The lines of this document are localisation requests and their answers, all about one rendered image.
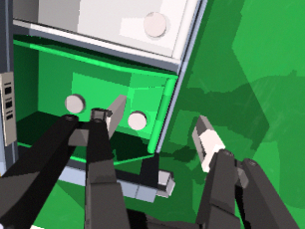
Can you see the grey storage bin shelf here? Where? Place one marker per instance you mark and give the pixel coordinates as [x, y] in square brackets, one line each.
[152, 180]

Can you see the white round disc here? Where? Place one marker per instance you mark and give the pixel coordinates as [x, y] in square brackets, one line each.
[137, 120]
[155, 24]

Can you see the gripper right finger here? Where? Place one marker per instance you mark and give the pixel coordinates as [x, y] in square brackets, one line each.
[259, 204]

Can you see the grey metal disc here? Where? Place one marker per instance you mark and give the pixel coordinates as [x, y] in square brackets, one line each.
[75, 103]

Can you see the green bin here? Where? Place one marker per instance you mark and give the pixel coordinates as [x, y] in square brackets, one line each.
[44, 80]

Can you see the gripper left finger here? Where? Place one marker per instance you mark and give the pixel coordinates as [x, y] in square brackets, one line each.
[26, 185]

